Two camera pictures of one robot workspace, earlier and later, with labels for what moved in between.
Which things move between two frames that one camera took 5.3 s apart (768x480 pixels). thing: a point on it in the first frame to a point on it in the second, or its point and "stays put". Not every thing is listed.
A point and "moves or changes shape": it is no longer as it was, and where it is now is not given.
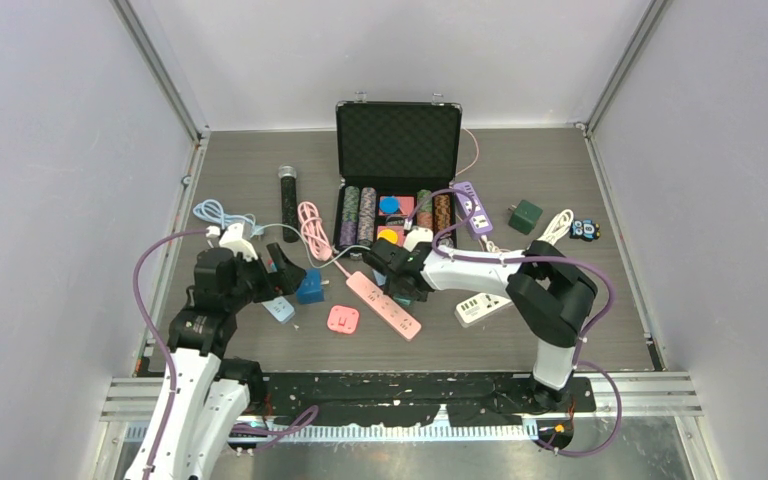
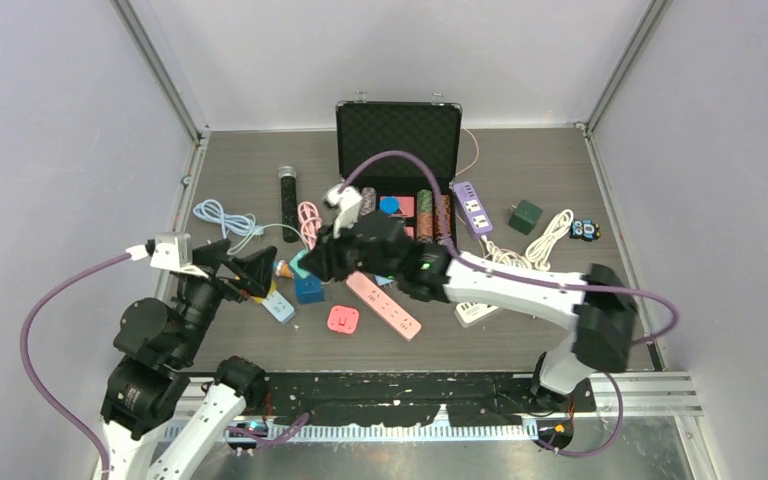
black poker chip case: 397,163 stays put
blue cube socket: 310,289 stays put
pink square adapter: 343,319 stays put
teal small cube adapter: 402,300 moves or changes shape
